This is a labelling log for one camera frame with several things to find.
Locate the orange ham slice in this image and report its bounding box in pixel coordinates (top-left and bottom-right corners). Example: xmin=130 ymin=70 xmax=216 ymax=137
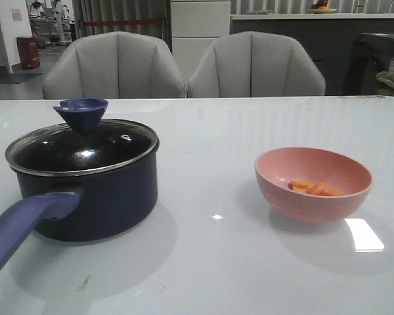
xmin=320 ymin=187 xmax=343 ymax=196
xmin=307 ymin=182 xmax=327 ymax=196
xmin=288 ymin=178 xmax=312 ymax=193

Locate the glass lid blue knob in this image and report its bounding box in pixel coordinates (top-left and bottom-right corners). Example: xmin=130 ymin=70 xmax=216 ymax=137
xmin=5 ymin=98 xmax=159 ymax=177

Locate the pink plastic bowl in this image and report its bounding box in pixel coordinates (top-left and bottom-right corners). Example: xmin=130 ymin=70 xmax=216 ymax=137
xmin=254 ymin=146 xmax=374 ymax=223

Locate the dark blue saucepan purple handle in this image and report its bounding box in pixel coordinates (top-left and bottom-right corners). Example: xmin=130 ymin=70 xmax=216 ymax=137
xmin=0 ymin=118 xmax=161 ymax=285

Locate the right grey upholstered chair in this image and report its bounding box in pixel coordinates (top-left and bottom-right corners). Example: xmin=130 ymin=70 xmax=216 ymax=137
xmin=186 ymin=31 xmax=326 ymax=98

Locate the grey upholstered chair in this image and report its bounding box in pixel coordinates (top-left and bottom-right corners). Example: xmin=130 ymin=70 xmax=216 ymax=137
xmin=186 ymin=31 xmax=326 ymax=98
xmin=42 ymin=31 xmax=185 ymax=100

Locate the left grey upholstered chair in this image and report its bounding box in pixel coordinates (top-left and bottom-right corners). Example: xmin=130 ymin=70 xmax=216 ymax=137
xmin=42 ymin=31 xmax=185 ymax=100

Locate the white drawer cabinet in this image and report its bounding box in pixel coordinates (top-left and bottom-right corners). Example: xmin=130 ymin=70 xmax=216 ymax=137
xmin=170 ymin=1 xmax=230 ymax=81

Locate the red barrier belt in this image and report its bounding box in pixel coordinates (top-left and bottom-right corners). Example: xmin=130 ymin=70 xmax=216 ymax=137
xmin=83 ymin=18 xmax=163 ymax=27

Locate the grey counter with white top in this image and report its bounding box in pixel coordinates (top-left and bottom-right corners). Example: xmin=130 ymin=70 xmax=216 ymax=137
xmin=231 ymin=13 xmax=394 ymax=95

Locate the fruit plate on counter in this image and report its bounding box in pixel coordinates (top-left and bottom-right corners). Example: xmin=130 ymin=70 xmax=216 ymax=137
xmin=309 ymin=0 xmax=337 ymax=14

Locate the red bin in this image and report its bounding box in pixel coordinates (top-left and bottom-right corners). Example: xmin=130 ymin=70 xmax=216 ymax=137
xmin=16 ymin=36 xmax=40 ymax=69

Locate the dark side table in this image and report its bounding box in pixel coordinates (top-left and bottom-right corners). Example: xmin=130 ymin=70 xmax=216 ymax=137
xmin=342 ymin=33 xmax=394 ymax=95

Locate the beige cushion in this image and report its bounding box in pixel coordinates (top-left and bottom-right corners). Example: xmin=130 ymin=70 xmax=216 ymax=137
xmin=376 ymin=72 xmax=394 ymax=96

